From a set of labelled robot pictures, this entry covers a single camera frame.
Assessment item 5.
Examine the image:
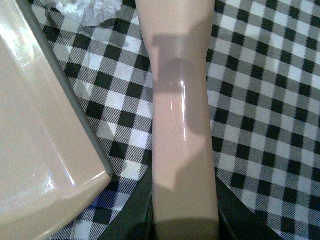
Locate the crumpled white paper trash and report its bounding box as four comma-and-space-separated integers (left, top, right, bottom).
41, 0, 123, 27

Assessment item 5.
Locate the black white checkered cloth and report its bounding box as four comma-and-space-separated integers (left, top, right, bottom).
30, 0, 320, 240

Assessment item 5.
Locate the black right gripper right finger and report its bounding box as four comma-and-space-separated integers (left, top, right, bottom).
216, 178, 281, 240

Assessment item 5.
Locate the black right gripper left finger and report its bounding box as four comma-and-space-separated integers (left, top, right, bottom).
99, 167, 153, 240

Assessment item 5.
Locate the beige plastic dustpan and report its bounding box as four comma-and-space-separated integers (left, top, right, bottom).
0, 0, 113, 240

